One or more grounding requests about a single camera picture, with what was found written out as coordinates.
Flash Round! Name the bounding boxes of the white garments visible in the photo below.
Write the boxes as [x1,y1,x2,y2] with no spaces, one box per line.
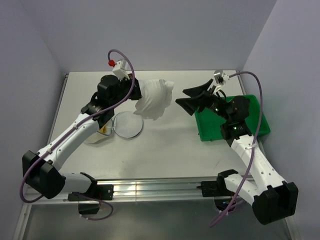
[133,79,175,121]

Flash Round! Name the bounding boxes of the aluminium mounting rail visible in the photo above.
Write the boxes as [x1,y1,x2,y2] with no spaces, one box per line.
[25,177,230,205]

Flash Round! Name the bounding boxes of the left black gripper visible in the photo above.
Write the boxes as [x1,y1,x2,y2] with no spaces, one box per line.
[110,73,151,109]

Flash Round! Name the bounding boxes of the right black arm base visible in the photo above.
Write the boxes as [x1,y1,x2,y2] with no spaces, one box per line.
[196,180,235,198]

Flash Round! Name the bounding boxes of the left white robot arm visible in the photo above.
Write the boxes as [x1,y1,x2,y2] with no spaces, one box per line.
[21,73,142,200]

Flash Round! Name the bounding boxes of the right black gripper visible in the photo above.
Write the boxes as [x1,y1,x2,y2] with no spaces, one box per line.
[175,79,232,122]

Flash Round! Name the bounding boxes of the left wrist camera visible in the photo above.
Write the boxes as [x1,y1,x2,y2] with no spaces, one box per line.
[108,58,130,80]

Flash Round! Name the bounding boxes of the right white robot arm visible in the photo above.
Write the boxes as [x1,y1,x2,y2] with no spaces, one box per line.
[176,79,299,225]

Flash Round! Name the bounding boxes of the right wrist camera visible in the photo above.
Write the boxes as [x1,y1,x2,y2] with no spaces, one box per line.
[213,70,230,94]

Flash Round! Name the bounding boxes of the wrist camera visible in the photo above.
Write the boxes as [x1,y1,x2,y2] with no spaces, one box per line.
[213,70,230,94]
[108,58,130,80]

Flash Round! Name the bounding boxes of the yellow bra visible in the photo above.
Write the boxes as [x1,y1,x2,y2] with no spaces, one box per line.
[99,126,107,134]

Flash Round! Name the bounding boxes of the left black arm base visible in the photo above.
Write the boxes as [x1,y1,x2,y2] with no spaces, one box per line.
[67,184,114,202]

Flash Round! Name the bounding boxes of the green plastic bin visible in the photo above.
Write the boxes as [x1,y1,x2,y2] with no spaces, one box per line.
[193,94,272,143]

